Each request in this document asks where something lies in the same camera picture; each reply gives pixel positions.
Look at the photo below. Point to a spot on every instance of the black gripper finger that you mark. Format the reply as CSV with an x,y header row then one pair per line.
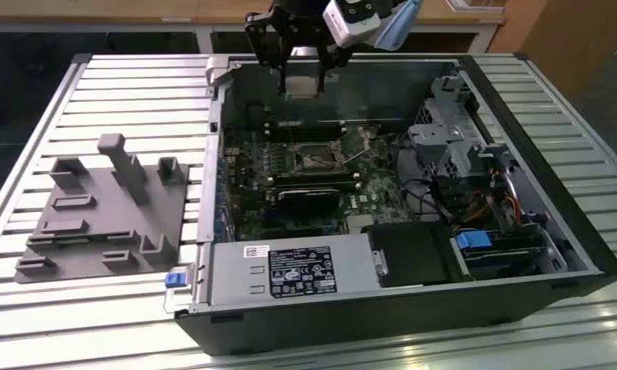
x,y
335,56
267,38

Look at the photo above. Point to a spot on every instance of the silver square CPU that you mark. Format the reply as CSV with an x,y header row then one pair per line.
x,y
303,86

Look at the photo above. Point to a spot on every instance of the black RAM slot bank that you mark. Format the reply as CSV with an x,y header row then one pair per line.
x,y
313,180
303,131

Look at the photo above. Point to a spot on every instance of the CPU socket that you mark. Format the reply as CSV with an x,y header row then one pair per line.
x,y
316,158

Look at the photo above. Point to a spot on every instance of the silver metal drive cage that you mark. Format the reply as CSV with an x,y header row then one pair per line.
x,y
432,146

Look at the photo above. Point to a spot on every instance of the green motherboard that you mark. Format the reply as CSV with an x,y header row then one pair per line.
x,y
385,192

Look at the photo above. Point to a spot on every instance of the black graphics card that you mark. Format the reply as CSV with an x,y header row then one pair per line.
x,y
308,200

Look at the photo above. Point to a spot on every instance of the small silver heatsink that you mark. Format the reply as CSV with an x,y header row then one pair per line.
x,y
361,220

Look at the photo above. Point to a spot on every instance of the wooden cabinet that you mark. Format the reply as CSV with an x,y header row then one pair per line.
x,y
571,38

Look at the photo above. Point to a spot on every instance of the hard disk in blue carrier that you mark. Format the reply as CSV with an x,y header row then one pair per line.
x,y
473,241

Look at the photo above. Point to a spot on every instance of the grey plastic parts rack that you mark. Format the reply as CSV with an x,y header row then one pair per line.
x,y
108,216

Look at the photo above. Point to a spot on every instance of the silver power supply with label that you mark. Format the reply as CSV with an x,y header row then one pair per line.
x,y
225,270

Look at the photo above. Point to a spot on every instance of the blue case latch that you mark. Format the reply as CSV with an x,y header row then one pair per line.
x,y
175,280

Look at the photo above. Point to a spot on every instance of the black open PC case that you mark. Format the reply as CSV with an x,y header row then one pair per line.
x,y
339,327

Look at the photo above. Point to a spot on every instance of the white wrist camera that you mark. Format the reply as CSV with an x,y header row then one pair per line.
x,y
352,23

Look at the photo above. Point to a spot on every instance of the wooden desk white frame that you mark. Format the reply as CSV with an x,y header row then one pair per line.
x,y
81,9

